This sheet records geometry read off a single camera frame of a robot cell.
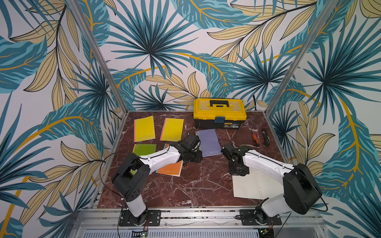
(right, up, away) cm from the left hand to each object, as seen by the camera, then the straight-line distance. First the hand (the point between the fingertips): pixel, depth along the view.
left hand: (199, 159), depth 87 cm
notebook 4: (+33, -14, -1) cm, 36 cm away
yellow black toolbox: (+14, +28, +13) cm, 34 cm away
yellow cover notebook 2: (-19, +17, +21) cm, 33 cm away
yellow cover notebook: (-39, +17, +21) cm, 48 cm away
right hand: (+22, -7, -1) cm, 23 cm away
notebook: (-38, +4, +12) cm, 40 cm away
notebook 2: (-15, -6, +1) cm, 16 cm away
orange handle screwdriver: (+40, +10, +16) cm, 44 cm away
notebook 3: (+8, +6, +16) cm, 19 cm away
